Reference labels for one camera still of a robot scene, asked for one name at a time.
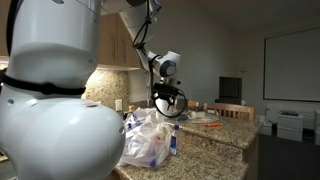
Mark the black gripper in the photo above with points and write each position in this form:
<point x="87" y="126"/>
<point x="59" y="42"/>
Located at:
<point x="166" y="88"/>

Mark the blue cap water bottle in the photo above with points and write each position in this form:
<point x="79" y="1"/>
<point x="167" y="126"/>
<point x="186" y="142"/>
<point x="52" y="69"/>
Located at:
<point x="176" y="143"/>

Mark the white plastic shopping bag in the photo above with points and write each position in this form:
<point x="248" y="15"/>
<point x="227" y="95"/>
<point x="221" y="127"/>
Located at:
<point x="147" y="139"/>

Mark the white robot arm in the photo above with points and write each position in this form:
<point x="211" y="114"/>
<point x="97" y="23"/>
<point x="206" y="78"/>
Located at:
<point x="47" y="129"/>

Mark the white paper towel roll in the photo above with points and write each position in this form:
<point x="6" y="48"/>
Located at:
<point x="164" y="109"/>

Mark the round glass lid dish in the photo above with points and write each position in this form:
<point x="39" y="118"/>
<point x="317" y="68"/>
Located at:
<point x="202" y="117"/>

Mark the orange marker pen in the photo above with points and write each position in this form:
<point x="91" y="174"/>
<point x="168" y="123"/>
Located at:
<point x="213" y="125"/>

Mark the wooden upper cabinet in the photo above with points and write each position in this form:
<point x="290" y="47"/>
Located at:
<point x="115" y="45"/>

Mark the wooden chair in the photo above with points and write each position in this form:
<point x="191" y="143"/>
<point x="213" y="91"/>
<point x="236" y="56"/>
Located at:
<point x="231" y="110"/>

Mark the black monitor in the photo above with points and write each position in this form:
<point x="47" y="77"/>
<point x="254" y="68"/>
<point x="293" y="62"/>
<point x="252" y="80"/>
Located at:
<point x="230" y="90"/>

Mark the white printer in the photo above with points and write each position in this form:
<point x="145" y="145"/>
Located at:
<point x="290" y="126"/>

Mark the white wall outlet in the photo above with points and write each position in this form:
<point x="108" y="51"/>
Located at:
<point x="118" y="104"/>

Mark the white wall whiteboard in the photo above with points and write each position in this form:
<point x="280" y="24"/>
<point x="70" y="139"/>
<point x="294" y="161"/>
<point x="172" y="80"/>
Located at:
<point x="292" y="66"/>

